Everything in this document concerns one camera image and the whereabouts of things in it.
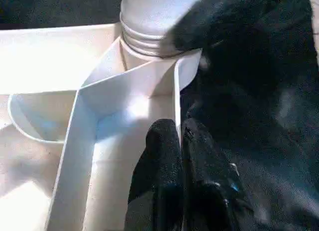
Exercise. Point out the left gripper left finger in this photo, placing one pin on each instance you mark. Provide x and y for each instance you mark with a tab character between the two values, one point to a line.
159	178

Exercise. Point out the white plastic table top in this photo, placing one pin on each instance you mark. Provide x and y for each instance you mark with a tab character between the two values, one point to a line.
62	153

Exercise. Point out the white plastic table leg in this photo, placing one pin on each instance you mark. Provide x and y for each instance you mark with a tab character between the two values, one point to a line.
149	14

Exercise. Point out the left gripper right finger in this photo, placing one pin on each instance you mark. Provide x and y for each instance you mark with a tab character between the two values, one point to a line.
211	191

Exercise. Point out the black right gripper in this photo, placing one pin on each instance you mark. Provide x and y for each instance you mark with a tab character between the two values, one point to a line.
274	11

